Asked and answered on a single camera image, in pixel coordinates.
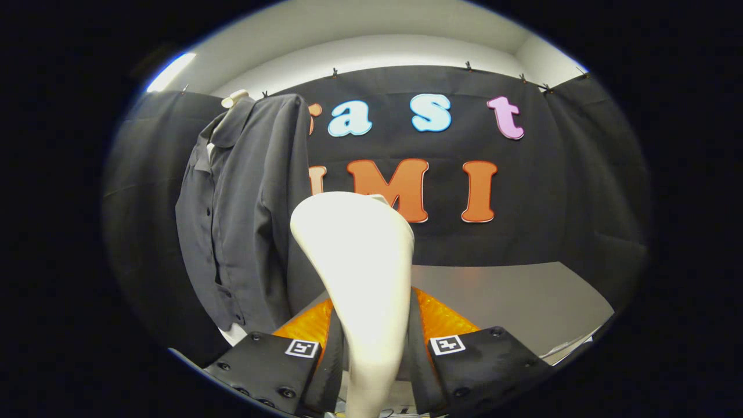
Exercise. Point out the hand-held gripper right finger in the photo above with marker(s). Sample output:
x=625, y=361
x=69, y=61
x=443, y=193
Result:
x=487, y=363

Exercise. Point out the white mannequin torso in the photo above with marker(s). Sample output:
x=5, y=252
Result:
x=235, y=97

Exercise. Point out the grey button shirt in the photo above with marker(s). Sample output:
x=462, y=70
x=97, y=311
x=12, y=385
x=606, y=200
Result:
x=249, y=203

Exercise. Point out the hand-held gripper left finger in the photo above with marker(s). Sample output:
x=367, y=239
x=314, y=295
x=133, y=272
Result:
x=273, y=366

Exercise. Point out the grey cabinet with black top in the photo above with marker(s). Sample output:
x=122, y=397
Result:
x=511, y=302

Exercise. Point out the black backdrop cloth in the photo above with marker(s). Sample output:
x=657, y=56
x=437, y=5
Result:
x=551, y=203

